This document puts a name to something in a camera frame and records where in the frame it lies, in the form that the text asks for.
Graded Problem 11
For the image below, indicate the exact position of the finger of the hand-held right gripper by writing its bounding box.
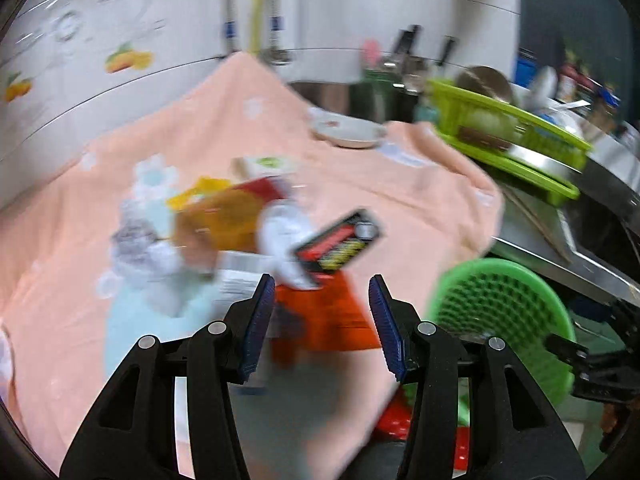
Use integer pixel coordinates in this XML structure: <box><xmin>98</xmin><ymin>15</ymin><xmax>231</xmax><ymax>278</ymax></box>
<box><xmin>545</xmin><ymin>334</ymin><xmax>591</xmax><ymax>367</ymax></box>

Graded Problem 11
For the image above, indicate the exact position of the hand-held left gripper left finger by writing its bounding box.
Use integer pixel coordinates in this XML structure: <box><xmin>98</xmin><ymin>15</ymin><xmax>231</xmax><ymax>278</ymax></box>
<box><xmin>60</xmin><ymin>274</ymin><xmax>277</xmax><ymax>480</ymax></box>

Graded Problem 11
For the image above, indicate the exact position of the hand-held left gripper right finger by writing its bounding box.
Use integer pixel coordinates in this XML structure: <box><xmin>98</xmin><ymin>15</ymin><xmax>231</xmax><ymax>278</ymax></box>
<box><xmin>368</xmin><ymin>275</ymin><xmax>586</xmax><ymax>480</ymax></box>

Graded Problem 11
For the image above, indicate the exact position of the white blue carton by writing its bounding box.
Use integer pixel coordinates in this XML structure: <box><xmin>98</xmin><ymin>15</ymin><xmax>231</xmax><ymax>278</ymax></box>
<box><xmin>215</xmin><ymin>252</ymin><xmax>281</xmax><ymax>326</ymax></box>

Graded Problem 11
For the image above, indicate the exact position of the orange red packet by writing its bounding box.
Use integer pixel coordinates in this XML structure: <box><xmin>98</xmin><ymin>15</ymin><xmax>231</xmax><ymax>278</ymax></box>
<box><xmin>270</xmin><ymin>270</ymin><xmax>383</xmax><ymax>366</ymax></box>

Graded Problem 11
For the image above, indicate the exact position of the green plastic basket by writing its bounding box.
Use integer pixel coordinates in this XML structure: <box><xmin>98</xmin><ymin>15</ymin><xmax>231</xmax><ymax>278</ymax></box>
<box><xmin>400</xmin><ymin>257</ymin><xmax>576</xmax><ymax>428</ymax></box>

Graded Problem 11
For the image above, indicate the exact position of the white red snack packet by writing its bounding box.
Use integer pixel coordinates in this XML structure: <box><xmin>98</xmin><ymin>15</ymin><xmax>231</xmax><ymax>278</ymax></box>
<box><xmin>235</xmin><ymin>177</ymin><xmax>321</xmax><ymax>291</ymax></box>

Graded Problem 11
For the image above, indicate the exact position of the black red packet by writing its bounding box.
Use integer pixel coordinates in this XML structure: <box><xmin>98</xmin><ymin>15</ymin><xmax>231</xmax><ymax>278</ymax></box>
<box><xmin>290</xmin><ymin>208</ymin><xmax>386</xmax><ymax>275</ymax></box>

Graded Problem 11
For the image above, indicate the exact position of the orange brown snack packet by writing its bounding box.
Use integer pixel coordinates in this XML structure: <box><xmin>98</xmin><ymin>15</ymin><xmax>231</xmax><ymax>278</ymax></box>
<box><xmin>172</xmin><ymin>187</ymin><xmax>271</xmax><ymax>266</ymax></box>

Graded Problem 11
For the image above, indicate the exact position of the silver wrapper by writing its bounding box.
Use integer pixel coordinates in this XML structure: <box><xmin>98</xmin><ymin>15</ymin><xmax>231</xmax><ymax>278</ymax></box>
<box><xmin>111</xmin><ymin>195</ymin><xmax>221</xmax><ymax>318</ymax></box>

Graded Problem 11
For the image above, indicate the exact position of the red plastic stool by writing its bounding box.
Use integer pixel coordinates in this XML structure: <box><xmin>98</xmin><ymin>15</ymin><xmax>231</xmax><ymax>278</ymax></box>
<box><xmin>375</xmin><ymin>390</ymin><xmax>473</xmax><ymax>471</ymax></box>

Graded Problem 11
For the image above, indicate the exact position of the steel sink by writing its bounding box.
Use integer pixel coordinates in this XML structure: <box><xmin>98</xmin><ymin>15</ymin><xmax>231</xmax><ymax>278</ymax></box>
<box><xmin>562</xmin><ymin>195</ymin><xmax>640</xmax><ymax>306</ymax></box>

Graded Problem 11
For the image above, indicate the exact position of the wooden chopstick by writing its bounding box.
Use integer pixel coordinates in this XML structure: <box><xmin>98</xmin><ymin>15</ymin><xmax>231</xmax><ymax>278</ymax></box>
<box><xmin>507</xmin><ymin>190</ymin><xmax>558</xmax><ymax>258</ymax></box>

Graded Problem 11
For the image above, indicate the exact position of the yellow packet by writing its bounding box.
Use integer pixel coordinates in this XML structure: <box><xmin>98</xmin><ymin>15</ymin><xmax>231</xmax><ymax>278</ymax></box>
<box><xmin>166</xmin><ymin>176</ymin><xmax>236</xmax><ymax>209</ymax></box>

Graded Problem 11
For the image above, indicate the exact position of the peach flower towel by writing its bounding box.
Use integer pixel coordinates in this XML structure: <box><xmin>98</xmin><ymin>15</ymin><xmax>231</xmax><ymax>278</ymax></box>
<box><xmin>0</xmin><ymin>52</ymin><xmax>506</xmax><ymax>480</ymax></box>

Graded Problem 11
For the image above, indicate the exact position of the white paper cup green label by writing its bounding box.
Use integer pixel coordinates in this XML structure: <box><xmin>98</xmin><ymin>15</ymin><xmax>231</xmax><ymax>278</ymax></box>
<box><xmin>230</xmin><ymin>156</ymin><xmax>296</xmax><ymax>181</ymax></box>

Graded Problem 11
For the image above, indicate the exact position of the white shallow dish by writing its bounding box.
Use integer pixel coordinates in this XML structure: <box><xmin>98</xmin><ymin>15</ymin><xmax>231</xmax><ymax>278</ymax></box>
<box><xmin>309</xmin><ymin>107</ymin><xmax>388</xmax><ymax>150</ymax></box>

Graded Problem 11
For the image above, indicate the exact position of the green plastic dish rack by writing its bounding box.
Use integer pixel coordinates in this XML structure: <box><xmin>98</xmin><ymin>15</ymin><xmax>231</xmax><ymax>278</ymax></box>
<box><xmin>427</xmin><ymin>78</ymin><xmax>593</xmax><ymax>206</ymax></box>

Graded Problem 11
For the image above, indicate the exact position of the metal bowl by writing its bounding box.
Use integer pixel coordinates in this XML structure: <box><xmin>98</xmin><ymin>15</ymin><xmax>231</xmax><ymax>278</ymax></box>
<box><xmin>455</xmin><ymin>66</ymin><xmax>513</xmax><ymax>106</ymax></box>

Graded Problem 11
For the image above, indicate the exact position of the metal pipe with valve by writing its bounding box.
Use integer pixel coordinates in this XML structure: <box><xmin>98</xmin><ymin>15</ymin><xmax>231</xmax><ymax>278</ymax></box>
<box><xmin>269</xmin><ymin>0</ymin><xmax>295</xmax><ymax>66</ymax></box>

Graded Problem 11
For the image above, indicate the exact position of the metal water pipe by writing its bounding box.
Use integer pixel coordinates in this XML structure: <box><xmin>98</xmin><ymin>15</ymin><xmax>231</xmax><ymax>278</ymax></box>
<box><xmin>220</xmin><ymin>0</ymin><xmax>238</xmax><ymax>58</ymax></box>

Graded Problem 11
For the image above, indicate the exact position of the wooden handled cleaver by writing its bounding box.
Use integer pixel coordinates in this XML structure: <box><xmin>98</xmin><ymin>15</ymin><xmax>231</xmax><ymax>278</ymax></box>
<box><xmin>457</xmin><ymin>127</ymin><xmax>588</xmax><ymax>183</ymax></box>

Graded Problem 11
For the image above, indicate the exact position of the yellow hose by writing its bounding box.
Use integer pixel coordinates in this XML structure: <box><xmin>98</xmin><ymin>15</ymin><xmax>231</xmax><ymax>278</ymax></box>
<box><xmin>248</xmin><ymin>0</ymin><xmax>276</xmax><ymax>56</ymax></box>

